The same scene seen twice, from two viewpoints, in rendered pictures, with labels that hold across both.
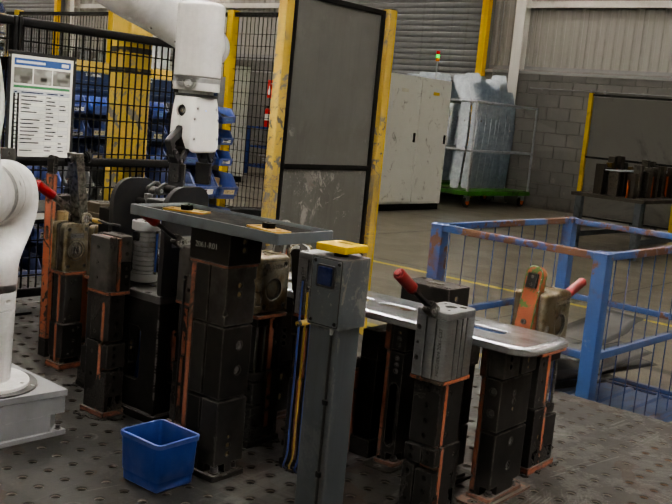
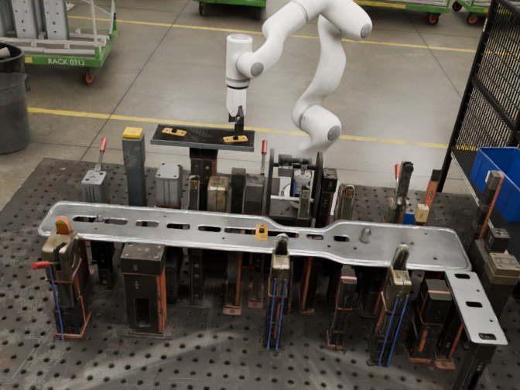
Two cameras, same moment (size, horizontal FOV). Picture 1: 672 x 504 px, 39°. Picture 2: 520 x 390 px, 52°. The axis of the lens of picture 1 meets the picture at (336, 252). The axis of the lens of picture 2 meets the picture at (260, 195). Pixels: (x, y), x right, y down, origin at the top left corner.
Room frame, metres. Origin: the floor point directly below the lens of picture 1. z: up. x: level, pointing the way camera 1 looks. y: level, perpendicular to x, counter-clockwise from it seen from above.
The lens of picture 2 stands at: (3.12, -0.74, 2.06)
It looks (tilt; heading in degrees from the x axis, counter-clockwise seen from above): 33 degrees down; 141
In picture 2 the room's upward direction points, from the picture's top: 5 degrees clockwise
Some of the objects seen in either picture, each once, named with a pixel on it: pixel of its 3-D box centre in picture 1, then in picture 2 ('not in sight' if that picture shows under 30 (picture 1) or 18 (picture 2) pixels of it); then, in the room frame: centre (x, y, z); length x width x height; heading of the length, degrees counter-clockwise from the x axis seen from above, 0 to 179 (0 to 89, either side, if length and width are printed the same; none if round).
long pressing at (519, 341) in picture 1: (268, 276); (255, 234); (2.04, 0.14, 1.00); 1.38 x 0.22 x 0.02; 51
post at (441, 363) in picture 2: not in sight; (453, 325); (2.59, 0.52, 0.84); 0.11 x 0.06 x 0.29; 141
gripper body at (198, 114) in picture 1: (194, 120); (237, 97); (1.71, 0.28, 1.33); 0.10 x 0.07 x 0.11; 159
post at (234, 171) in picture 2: not in sight; (236, 216); (1.82, 0.22, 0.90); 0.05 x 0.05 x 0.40; 51
